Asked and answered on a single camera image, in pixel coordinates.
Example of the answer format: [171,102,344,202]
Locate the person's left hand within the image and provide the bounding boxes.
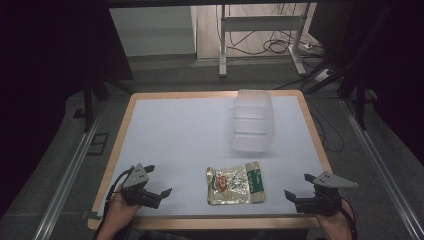
[105,191,142,233]

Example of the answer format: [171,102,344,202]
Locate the translucent plastic container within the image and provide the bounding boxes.
[231,88,276,154]

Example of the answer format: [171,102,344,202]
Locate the clear bag of food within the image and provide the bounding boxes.
[205,161,267,206]

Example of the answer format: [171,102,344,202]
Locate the person's right hand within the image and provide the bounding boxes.
[314,201,355,236]

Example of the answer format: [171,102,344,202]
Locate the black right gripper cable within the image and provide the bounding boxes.
[339,196,358,240]

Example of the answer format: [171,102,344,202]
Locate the white cabinet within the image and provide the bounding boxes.
[109,5,198,58]

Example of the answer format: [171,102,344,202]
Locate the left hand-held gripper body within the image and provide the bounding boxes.
[120,162,161,210]

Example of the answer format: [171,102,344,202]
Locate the thin black floor cable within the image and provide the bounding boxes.
[308,99,345,154]

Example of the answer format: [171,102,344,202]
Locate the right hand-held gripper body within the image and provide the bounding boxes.
[294,171,360,217]

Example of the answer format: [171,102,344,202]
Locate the aluminium floor rail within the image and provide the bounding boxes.
[339,99,424,240]
[32,105,105,240]

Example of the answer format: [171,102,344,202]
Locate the white power strip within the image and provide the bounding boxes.
[314,67,335,83]

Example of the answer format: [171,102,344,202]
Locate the white metal desk frame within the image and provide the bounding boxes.
[217,3,313,78]

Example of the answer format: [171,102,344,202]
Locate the black floor cables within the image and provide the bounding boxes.
[225,3,326,58]

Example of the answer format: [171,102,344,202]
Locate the black metal stand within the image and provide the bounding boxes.
[299,6,394,132]
[81,75,135,134]

